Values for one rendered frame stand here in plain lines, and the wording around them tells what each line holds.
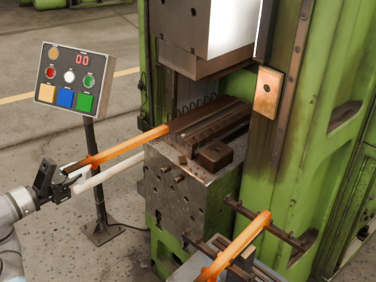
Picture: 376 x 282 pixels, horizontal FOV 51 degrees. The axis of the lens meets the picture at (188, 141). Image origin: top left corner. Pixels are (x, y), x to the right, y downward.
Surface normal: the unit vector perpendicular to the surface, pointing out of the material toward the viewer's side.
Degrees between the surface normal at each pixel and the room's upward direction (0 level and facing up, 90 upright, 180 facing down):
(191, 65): 90
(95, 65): 60
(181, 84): 90
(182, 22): 90
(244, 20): 90
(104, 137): 0
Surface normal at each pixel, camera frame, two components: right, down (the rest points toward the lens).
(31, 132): 0.04, -0.80
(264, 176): -0.73, 0.39
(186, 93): 0.69, 0.45
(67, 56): -0.30, 0.07
